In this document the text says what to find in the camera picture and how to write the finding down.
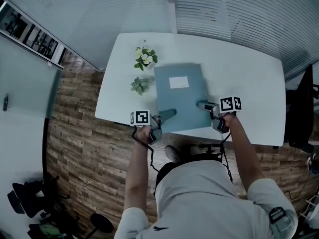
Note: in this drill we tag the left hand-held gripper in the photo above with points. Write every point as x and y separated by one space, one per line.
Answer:
140 118

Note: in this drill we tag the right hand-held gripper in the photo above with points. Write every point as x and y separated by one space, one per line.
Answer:
228 104

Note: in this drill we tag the blue folder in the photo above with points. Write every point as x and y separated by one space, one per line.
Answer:
182 101

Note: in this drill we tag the person's left forearm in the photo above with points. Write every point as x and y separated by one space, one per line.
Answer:
135 173

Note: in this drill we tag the person's right forearm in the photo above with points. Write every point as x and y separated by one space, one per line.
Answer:
244 153

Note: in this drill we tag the white desk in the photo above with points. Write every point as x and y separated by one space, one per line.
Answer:
236 71

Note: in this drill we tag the person's right hand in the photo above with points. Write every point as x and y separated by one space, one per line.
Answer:
229 118

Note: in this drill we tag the person's left hand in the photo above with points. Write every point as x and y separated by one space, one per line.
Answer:
143 133

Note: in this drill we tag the small succulent potted plant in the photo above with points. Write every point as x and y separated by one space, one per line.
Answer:
140 85

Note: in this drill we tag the person's left shoe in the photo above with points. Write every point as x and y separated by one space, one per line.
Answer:
172 154

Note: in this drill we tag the person's shoe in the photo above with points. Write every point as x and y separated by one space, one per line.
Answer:
172 154
197 151
312 162

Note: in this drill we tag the person's right shoe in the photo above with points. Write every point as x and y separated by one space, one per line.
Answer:
197 151

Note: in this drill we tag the black metal chest rig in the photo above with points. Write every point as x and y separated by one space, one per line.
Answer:
211 152

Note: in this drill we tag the person's black shorts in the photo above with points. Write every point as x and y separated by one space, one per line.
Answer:
163 173

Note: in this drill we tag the white flowering potted plant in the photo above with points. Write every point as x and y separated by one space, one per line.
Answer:
145 57

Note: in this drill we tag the person's white shirt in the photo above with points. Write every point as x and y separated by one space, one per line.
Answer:
199 203

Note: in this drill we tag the black office chair with armrests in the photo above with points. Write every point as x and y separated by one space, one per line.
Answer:
301 113

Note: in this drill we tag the frosted glass door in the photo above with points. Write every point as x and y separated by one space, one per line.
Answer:
30 83

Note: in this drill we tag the white metal rack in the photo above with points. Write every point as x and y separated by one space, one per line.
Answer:
311 209

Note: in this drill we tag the black mesh office chair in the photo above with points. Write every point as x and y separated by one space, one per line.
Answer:
27 198

